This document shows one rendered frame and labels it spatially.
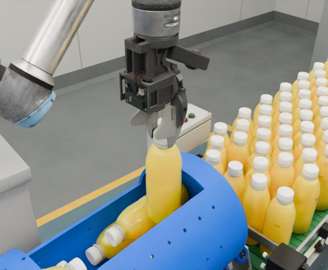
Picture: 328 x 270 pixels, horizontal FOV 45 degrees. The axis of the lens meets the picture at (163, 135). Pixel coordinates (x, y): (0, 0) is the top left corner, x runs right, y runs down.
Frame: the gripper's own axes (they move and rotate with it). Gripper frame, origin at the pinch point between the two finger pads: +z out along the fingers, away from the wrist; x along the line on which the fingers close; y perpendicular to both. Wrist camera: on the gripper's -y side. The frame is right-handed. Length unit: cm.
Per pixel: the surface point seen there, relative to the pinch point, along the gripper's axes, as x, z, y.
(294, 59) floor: -144, 128, -356
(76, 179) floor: -146, 134, -67
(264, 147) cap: -0.3, 22.6, -41.0
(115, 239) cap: -3.4, 22.6, 10.4
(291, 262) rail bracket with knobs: 22.2, 33.9, -20.2
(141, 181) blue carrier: -12.7, 22.0, -5.7
